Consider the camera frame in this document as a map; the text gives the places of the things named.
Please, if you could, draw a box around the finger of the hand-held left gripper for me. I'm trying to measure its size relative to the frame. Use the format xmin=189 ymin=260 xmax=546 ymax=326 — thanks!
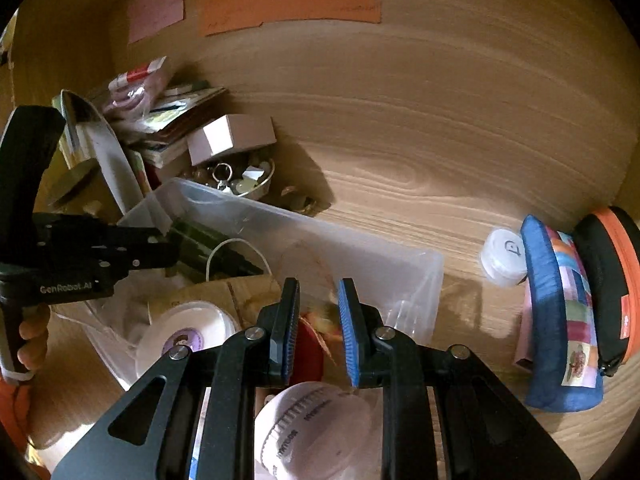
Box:
xmin=100 ymin=242 xmax=179 ymax=286
xmin=95 ymin=225 xmax=168 ymax=248

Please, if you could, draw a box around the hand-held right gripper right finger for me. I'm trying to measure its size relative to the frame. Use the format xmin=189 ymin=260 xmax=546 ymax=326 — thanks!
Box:
xmin=337 ymin=277 xmax=581 ymax=480

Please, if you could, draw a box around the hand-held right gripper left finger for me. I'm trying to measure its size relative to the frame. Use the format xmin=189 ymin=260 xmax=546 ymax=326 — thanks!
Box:
xmin=50 ymin=276 xmax=301 ymax=480

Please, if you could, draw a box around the red pouch with gold bells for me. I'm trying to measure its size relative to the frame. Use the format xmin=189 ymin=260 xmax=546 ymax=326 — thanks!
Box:
xmin=294 ymin=304 xmax=347 ymax=387

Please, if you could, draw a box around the clear plastic storage box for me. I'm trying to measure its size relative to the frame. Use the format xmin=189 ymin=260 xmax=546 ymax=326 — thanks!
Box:
xmin=50 ymin=177 xmax=445 ymax=393

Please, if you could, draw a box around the white tape roll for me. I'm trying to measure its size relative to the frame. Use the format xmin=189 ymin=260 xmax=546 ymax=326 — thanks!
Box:
xmin=135 ymin=300 xmax=239 ymax=377

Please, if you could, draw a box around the pink round case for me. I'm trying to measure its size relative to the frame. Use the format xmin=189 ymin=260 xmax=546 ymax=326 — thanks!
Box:
xmin=254 ymin=381 xmax=374 ymax=480

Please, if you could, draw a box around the wooden desktop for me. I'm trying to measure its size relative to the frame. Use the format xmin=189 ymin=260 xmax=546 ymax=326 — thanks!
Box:
xmin=30 ymin=125 xmax=631 ymax=480

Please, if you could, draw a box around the person's left hand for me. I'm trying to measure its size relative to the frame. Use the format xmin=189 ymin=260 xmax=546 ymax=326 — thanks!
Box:
xmin=17 ymin=305 xmax=52 ymax=375

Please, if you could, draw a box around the brown jar with lid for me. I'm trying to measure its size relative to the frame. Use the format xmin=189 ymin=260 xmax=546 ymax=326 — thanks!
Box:
xmin=47 ymin=160 xmax=102 ymax=207

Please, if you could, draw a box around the metal bowl of trinkets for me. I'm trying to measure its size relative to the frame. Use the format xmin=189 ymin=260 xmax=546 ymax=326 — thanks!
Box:
xmin=192 ymin=155 xmax=277 ymax=202

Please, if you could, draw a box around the plastic bag with pink contents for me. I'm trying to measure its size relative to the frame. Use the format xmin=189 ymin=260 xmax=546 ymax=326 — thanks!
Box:
xmin=95 ymin=57 xmax=174 ymax=122

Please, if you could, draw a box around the stack of notebooks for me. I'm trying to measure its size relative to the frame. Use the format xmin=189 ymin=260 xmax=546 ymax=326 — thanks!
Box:
xmin=125 ymin=85 xmax=232 ymax=169

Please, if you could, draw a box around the small pink box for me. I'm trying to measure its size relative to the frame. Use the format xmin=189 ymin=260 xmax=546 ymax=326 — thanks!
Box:
xmin=187 ymin=114 xmax=277 ymax=166

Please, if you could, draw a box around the small white round container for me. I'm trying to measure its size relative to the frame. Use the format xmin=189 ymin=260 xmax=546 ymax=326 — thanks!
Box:
xmin=480 ymin=228 xmax=527 ymax=289

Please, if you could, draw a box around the flat pink box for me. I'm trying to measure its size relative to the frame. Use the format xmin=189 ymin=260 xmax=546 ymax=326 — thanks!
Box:
xmin=514 ymin=280 xmax=540 ymax=374

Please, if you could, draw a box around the pink paper note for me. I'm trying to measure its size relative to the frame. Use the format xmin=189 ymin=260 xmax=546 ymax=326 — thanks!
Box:
xmin=127 ymin=0 xmax=186 ymax=45

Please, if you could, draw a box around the blue patchwork pencil case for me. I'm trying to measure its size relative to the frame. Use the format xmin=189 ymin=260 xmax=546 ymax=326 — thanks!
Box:
xmin=520 ymin=215 xmax=607 ymax=409

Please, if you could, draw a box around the black orange zip case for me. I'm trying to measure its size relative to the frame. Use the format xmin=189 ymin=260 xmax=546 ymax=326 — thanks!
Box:
xmin=572 ymin=206 xmax=640 ymax=379

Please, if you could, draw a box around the orange paper note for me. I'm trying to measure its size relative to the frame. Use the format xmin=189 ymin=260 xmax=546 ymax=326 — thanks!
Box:
xmin=197 ymin=0 xmax=383 ymax=37

